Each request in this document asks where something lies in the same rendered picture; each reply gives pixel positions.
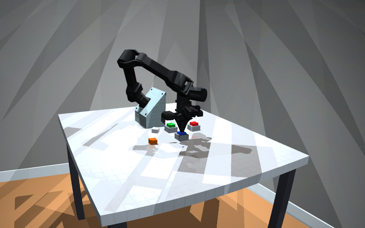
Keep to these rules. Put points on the red button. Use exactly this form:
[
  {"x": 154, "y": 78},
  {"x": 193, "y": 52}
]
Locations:
[{"x": 193, "y": 126}]

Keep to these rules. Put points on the blue button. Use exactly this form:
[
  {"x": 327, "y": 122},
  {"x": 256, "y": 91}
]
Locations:
[{"x": 181, "y": 136}]

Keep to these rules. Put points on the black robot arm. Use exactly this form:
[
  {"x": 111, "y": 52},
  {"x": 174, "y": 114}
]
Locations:
[{"x": 173, "y": 79}]

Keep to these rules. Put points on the green button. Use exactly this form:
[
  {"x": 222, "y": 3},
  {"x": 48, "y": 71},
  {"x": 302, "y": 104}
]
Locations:
[{"x": 170, "y": 128}]

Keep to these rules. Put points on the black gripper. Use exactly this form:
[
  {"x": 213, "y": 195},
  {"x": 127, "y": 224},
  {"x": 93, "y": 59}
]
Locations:
[{"x": 180, "y": 118}]

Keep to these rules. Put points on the orange block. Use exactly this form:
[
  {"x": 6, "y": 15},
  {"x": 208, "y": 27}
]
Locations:
[{"x": 152, "y": 141}]

